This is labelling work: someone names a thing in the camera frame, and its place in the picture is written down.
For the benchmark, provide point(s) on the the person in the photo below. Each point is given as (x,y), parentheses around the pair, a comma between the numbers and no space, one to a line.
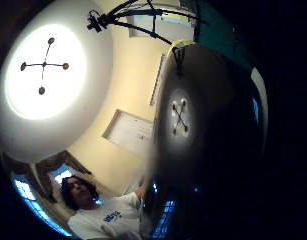
(106,216)

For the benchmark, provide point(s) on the brown curtain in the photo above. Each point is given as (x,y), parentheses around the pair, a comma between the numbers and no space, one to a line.
(43,173)

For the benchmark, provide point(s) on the cross-shaped ceiling lamp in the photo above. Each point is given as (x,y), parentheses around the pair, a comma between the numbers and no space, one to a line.
(44,64)

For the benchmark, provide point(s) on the bright window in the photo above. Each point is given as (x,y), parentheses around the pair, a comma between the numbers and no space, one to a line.
(26,193)

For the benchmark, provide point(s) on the grey wall strip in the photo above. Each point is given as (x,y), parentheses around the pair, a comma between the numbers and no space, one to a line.
(157,80)

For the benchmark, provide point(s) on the small black camera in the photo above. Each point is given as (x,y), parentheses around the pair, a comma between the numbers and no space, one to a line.
(93,22)

